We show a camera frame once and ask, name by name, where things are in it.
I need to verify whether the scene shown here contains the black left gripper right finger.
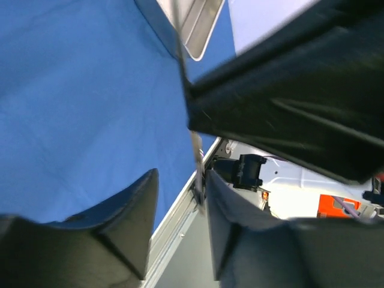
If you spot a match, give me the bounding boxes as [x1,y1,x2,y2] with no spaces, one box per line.
[206,170,383,287]

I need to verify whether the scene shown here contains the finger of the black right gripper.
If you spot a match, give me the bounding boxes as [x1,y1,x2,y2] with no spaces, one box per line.
[183,1,383,184]

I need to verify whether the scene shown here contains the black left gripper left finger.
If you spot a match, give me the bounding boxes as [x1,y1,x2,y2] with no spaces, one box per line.
[1,169,158,287]

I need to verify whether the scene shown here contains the stainless steel instrument tray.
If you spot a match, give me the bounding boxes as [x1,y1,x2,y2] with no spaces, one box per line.
[135,0,224,61]

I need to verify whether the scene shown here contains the blue surgical cloth wrap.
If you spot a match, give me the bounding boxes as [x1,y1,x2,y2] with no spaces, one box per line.
[0,0,236,233]

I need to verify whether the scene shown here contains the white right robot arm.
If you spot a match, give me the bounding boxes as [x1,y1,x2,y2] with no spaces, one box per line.
[179,1,383,287]

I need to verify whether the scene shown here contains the aluminium frame rail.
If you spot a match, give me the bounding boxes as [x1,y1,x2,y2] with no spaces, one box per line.
[140,136,224,288]

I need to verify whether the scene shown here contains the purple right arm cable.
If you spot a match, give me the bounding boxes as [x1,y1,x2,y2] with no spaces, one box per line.
[331,196,361,218]

